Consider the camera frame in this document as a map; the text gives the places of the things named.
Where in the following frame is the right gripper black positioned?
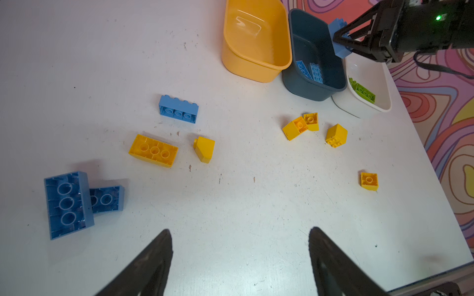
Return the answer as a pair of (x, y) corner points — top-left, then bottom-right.
(333, 1), (474, 63)

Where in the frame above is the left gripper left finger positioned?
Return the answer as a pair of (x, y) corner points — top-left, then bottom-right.
(98, 229), (173, 296)

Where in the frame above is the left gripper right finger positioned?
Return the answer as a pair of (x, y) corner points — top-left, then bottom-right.
(309, 227), (388, 296)

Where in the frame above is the green lego brick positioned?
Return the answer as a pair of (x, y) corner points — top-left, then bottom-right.
(349, 78), (376, 104)

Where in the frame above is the white plastic bin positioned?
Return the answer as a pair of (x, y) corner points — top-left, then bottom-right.
(341, 54), (392, 118)

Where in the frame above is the dark teal plastic bin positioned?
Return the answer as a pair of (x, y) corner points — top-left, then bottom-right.
(283, 9), (347, 101)

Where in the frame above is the small blue lego brick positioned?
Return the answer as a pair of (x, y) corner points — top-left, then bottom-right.
(90, 186), (125, 213)

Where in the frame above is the yellow small lego brick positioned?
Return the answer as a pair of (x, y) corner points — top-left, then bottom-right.
(303, 113), (319, 131)

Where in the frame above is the yellow lego brick right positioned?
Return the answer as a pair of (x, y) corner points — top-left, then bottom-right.
(360, 172), (379, 191)

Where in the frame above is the yellow lego cube right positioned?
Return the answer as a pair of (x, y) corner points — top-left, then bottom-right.
(325, 124), (348, 148)

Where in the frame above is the yellow lego cube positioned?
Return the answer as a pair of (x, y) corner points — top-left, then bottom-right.
(282, 117), (309, 141)
(325, 124), (348, 148)

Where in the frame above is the large blue lego brick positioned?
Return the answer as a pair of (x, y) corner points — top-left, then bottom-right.
(44, 171), (95, 240)

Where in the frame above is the yellow plastic bin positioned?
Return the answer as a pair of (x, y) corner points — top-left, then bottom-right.
(221, 0), (293, 83)

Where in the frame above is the yellow flat lego brick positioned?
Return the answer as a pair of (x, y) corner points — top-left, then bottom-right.
(128, 134), (179, 168)

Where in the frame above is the yellow sloped lego piece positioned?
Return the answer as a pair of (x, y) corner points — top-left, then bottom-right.
(193, 136), (216, 164)

